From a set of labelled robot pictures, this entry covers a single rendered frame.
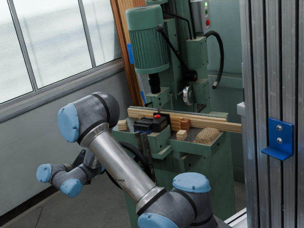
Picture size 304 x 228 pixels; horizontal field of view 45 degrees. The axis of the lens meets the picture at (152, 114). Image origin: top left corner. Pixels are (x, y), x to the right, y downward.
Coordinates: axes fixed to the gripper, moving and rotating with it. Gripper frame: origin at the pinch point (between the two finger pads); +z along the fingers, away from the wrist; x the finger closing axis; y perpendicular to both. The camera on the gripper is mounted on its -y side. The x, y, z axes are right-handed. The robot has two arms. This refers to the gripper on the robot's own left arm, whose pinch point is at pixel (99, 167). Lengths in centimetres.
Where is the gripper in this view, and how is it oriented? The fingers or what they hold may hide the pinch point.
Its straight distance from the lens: 180.0
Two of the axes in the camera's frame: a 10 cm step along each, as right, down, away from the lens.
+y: -1.5, 9.9, -0.4
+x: 8.3, 1.0, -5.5
